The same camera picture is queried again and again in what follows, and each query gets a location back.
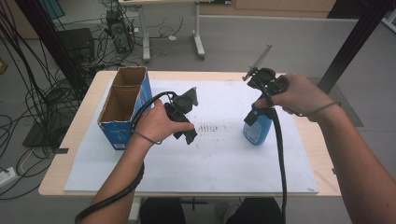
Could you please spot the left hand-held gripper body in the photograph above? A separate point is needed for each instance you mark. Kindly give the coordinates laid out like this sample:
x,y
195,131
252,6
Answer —
x,y
183,101

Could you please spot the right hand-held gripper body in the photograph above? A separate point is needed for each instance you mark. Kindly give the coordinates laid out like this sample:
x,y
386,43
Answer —
x,y
267,79

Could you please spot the blue plastic bottle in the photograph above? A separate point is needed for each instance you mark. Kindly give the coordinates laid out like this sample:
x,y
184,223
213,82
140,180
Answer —
x,y
257,133

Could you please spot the person's left hand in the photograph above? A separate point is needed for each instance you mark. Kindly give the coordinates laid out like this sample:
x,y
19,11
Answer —
x,y
155,123

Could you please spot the person's right hand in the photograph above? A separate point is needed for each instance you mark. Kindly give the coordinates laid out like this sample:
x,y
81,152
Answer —
x,y
302,95

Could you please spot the white table mat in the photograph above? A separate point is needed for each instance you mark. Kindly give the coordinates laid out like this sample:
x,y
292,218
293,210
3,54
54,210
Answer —
x,y
202,165

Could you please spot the dark band on left wrist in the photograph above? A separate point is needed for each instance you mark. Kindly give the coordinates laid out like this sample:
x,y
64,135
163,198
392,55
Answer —
x,y
146,138

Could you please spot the dark band on wrist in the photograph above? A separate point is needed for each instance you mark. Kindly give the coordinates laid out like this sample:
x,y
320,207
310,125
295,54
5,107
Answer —
x,y
146,138
320,109

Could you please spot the dark band on right wrist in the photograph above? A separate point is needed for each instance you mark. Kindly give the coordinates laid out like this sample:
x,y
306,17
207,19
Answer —
x,y
320,109

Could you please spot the blue cardboard box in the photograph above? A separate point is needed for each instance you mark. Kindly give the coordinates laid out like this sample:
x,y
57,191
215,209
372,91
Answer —
x,y
116,133

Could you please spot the wooden cabinet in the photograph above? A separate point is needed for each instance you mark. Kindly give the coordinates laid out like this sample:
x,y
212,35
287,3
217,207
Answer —
x,y
280,7

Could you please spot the person's left leg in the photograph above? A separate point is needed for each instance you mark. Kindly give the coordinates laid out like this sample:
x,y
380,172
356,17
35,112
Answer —
x,y
162,213

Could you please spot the person's leg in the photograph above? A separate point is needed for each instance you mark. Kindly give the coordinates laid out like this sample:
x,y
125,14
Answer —
x,y
255,213
162,213

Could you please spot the black metal stand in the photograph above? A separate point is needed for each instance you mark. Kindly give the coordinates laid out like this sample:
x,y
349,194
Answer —
x,y
351,46
53,46

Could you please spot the computer tower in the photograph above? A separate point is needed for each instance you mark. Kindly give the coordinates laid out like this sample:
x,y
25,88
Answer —
x,y
120,31

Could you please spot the person's right leg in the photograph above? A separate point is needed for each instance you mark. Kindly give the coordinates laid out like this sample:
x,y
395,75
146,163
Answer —
x,y
255,213

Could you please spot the black box on floor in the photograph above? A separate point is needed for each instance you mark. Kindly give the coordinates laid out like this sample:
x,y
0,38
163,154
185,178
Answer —
x,y
77,43

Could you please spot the white power strip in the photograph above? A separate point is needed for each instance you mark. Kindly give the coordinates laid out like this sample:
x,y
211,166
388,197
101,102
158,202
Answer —
x,y
6,176

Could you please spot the white desk frame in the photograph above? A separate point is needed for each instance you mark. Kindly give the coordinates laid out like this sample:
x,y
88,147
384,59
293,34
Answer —
x,y
197,31

